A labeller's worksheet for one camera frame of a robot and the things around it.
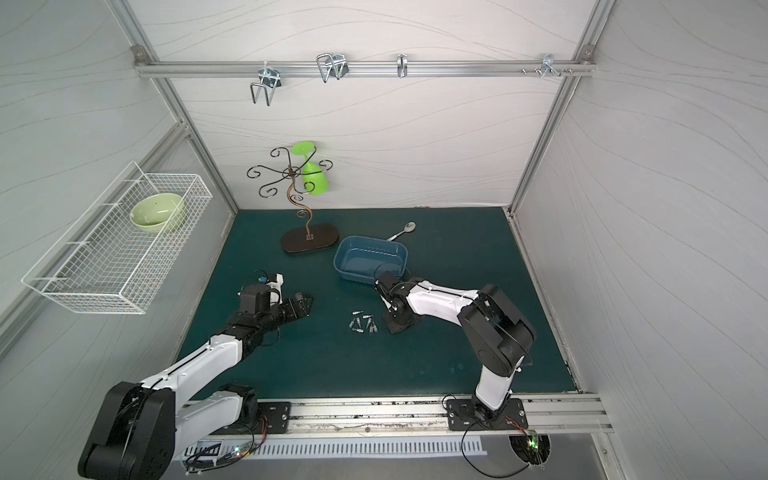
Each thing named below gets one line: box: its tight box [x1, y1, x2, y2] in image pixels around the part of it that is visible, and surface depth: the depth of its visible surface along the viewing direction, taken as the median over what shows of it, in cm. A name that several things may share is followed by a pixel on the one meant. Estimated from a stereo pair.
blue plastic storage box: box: [333, 235, 409, 284], surface depth 107 cm
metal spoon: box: [386, 221, 417, 241], surface depth 117 cm
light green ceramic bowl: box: [130, 192, 183, 233], surface depth 73 cm
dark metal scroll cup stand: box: [246, 146, 340, 254], surface depth 95 cm
